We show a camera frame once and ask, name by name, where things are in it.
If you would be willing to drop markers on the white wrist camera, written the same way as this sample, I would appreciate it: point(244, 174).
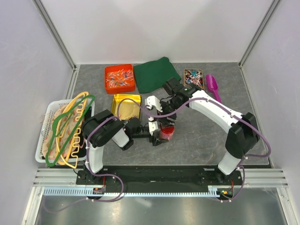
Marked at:
point(153, 102)
point(154, 127)

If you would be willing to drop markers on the gold tin with lollipops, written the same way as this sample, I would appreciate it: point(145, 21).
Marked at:
point(194, 76)

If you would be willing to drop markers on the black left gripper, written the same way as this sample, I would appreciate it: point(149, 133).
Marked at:
point(156, 142)

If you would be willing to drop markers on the folded green cloth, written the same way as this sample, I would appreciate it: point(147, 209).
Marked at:
point(152, 75)

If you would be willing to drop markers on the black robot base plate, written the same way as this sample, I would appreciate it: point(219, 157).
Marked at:
point(111, 175)

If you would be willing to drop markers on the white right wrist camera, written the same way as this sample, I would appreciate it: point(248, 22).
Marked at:
point(153, 102)

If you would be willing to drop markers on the red jar lid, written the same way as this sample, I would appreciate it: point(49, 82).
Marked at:
point(167, 130)

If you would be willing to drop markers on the blue slotted cable duct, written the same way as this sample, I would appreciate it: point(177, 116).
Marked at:
point(97, 192)

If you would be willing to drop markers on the orange plastic candy box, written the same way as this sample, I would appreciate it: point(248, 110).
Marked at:
point(119, 79)

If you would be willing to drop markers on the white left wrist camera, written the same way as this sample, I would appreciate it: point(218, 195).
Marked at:
point(154, 127)

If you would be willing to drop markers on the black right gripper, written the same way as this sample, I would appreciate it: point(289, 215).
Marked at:
point(165, 122)

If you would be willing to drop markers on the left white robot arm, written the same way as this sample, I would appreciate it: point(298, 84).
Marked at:
point(104, 126)

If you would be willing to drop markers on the white plastic basket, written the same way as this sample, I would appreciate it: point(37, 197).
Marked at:
point(51, 109)

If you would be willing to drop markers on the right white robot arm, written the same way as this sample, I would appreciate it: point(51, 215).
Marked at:
point(240, 128)

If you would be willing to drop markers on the clear glass jar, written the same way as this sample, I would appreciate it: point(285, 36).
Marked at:
point(166, 136)

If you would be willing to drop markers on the gold tin with star candies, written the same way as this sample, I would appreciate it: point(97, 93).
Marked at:
point(127, 109)

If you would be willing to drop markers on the magenta plastic scoop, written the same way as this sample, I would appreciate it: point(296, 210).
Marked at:
point(212, 86)

